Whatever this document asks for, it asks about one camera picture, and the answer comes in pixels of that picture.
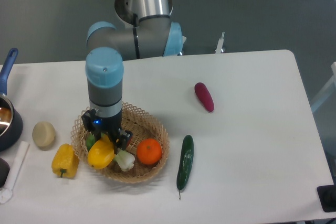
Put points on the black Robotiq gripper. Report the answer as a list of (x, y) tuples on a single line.
[(111, 126)]

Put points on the yellow mango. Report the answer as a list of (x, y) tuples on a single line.
[(101, 153)]

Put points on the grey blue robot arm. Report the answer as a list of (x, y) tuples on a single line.
[(151, 34)]

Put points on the woven wicker basket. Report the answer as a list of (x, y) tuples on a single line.
[(143, 125)]

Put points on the green bok choy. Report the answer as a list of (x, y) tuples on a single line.
[(124, 159)]

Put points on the orange tangerine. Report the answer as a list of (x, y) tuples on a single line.
[(149, 151)]

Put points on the yellow bell pepper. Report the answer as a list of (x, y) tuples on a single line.
[(65, 162)]

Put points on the beige round potato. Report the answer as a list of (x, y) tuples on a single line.
[(43, 135)]

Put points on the dark green cucumber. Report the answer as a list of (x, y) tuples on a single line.
[(186, 162)]

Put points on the dark blue saucepan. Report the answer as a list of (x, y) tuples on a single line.
[(11, 120)]

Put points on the purple sweet potato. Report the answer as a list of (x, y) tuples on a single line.
[(204, 96)]

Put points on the dark round object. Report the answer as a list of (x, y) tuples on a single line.
[(4, 171)]

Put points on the white rolled paper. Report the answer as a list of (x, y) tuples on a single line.
[(7, 190)]

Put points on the black device at edge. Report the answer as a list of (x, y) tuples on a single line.
[(326, 195)]

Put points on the white metal frame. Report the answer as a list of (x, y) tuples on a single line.
[(324, 93)]

